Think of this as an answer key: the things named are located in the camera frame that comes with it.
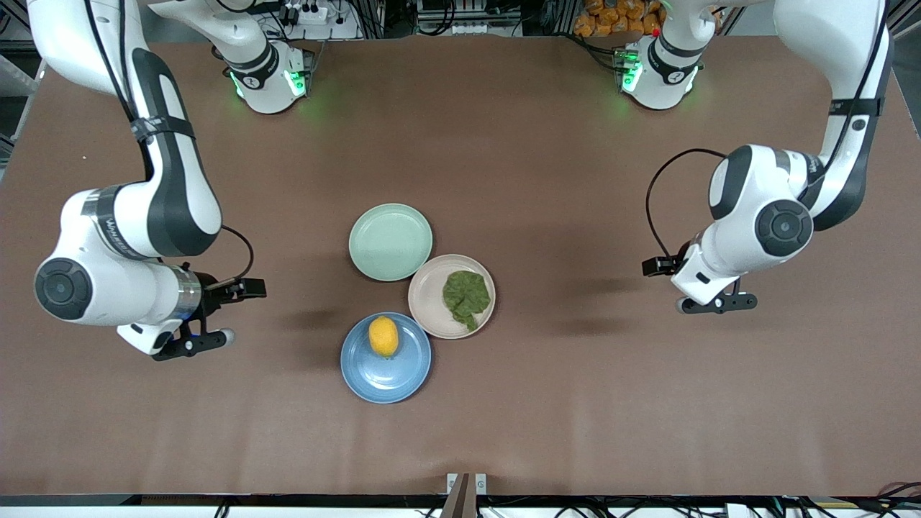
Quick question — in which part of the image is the yellow lemon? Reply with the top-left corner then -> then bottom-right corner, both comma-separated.
368,316 -> 399,358

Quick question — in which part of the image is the green lettuce leaf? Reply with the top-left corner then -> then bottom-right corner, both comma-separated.
441,270 -> 492,332

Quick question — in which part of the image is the green plate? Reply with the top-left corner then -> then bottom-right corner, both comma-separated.
348,203 -> 434,282

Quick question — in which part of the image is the blue plate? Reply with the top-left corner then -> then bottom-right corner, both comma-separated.
340,312 -> 432,404

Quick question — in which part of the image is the beige plate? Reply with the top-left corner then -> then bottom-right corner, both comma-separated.
407,254 -> 496,340

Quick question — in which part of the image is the bag of oranges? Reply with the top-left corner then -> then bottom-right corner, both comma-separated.
573,0 -> 666,38

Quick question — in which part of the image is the white power strip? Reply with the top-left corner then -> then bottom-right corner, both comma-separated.
277,2 -> 330,26

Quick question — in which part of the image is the grey equipment rack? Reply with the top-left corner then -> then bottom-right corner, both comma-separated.
414,0 -> 530,38

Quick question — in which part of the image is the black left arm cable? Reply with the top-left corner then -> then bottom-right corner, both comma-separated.
645,0 -> 889,261

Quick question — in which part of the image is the black base cable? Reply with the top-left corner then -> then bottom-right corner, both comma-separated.
572,32 -> 627,73

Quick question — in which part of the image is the grey metal bracket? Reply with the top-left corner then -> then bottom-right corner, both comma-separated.
446,473 -> 489,497

